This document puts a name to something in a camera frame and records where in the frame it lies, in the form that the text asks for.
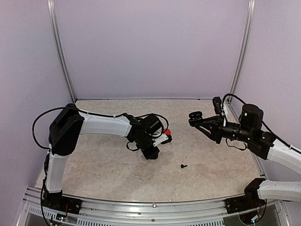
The front aluminium rail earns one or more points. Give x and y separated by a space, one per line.
99 212

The right aluminium frame post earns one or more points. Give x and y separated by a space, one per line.
244 45

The red round charging case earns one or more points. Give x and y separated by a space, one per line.
168 131

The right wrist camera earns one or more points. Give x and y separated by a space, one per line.
220 108

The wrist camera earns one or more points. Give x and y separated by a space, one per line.
156 124
220 108

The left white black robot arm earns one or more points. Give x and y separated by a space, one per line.
143 133

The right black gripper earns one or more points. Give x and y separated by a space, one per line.
217 135

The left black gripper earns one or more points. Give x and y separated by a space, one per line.
150 155

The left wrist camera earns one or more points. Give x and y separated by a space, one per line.
156 124

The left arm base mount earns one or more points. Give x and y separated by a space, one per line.
63 204

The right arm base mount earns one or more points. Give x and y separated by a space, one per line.
242 203

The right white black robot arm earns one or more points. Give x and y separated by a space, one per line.
263 144

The black charging case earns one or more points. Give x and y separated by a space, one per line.
195 116

